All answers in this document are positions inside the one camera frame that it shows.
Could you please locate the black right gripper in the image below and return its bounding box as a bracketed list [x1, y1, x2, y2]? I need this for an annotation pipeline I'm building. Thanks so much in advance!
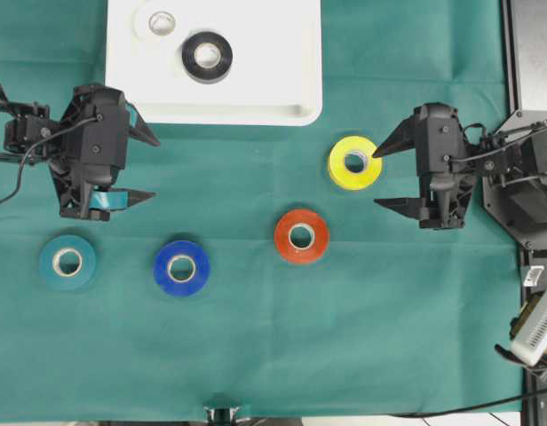
[372, 103, 478, 230]

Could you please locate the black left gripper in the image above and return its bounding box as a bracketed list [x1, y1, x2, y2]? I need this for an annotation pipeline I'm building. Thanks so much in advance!
[49, 83, 160, 221]

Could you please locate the yellow tape roll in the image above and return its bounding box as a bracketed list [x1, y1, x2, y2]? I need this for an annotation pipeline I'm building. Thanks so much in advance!
[328, 136, 383, 191]

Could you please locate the teal tape roll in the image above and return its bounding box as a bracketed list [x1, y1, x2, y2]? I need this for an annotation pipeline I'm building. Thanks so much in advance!
[38, 234, 96, 291]

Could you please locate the black tape roll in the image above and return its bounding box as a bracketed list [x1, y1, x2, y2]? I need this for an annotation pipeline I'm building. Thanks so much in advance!
[181, 31, 234, 84]

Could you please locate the white tape roll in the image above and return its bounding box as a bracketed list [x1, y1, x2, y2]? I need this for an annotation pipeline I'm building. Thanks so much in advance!
[131, 1, 188, 43]

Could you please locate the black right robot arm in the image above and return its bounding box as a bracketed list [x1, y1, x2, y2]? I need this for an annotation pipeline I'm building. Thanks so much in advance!
[373, 103, 547, 230]

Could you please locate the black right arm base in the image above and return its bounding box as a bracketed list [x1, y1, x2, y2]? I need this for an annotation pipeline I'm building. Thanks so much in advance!
[483, 110, 547, 250]

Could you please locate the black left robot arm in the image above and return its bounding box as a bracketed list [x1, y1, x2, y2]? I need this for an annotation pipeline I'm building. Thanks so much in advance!
[0, 83, 160, 221]

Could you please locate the blue tape roll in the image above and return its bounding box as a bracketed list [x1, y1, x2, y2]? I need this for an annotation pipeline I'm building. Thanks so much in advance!
[153, 241, 210, 297]

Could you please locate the red tape roll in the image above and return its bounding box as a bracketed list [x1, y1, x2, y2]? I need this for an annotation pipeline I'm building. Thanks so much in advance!
[273, 209, 330, 264]

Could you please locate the white plastic tray case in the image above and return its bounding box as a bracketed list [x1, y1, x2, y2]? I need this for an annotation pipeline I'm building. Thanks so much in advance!
[105, 1, 322, 126]

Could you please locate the green table cloth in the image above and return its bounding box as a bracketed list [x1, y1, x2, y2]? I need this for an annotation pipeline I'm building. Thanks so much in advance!
[0, 1, 522, 422]

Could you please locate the white perforated box device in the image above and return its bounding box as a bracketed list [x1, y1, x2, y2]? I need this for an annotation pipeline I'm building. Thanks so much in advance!
[511, 289, 547, 367]

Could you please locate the aluminium frame rail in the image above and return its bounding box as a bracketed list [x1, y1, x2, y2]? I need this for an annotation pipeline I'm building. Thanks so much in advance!
[500, 0, 547, 113]

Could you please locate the black cable on floor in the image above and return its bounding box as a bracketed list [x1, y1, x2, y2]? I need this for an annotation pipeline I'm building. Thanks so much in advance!
[388, 385, 547, 419]

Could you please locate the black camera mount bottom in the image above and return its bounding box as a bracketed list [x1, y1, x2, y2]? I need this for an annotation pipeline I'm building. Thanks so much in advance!
[204, 406, 240, 426]

